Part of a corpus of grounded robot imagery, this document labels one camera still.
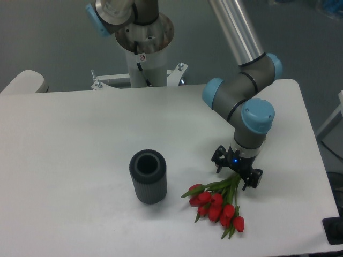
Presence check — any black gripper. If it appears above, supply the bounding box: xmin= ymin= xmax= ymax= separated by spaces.
xmin=211 ymin=145 xmax=263 ymax=191

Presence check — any red tulip bouquet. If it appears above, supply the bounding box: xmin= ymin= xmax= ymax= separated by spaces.
xmin=181 ymin=174 xmax=245 ymax=239

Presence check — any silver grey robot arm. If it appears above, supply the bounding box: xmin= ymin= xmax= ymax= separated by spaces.
xmin=86 ymin=1 xmax=283 ymax=188

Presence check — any dark grey ribbed vase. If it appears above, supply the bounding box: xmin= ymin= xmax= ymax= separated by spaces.
xmin=129 ymin=149 xmax=167 ymax=205

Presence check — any black box at table edge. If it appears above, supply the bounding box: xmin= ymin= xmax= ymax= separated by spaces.
xmin=322 ymin=217 xmax=342 ymax=245

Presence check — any beige chair armrest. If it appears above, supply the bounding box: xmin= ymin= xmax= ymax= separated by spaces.
xmin=1 ymin=70 xmax=49 ymax=95

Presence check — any white pedestal base frame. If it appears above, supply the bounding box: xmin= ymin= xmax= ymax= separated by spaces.
xmin=91 ymin=62 xmax=189 ymax=90

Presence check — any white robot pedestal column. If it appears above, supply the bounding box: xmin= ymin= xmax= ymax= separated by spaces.
xmin=125 ymin=50 xmax=167 ymax=88

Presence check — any black cable on pedestal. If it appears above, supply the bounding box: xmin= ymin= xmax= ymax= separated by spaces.
xmin=133 ymin=40 xmax=153 ymax=87

